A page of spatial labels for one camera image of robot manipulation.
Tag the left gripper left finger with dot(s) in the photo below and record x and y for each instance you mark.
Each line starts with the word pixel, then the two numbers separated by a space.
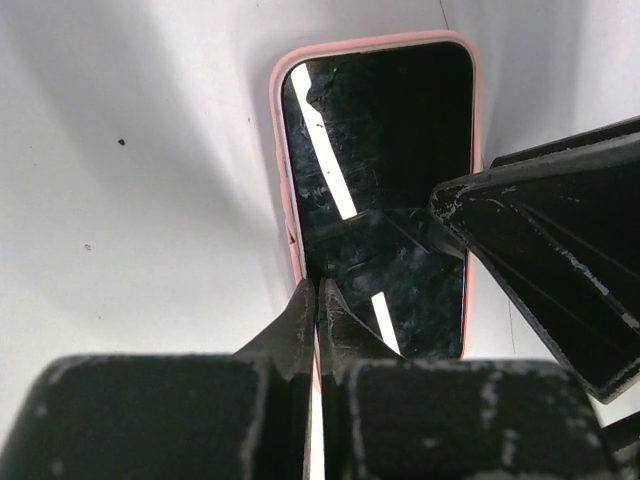
pixel 216 416

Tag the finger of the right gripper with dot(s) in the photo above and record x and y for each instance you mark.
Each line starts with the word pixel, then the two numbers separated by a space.
pixel 557 226

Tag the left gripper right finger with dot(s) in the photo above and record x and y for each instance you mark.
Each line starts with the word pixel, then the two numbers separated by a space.
pixel 387 417

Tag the pink phone case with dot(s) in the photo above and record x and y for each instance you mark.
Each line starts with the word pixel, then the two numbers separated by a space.
pixel 282 200

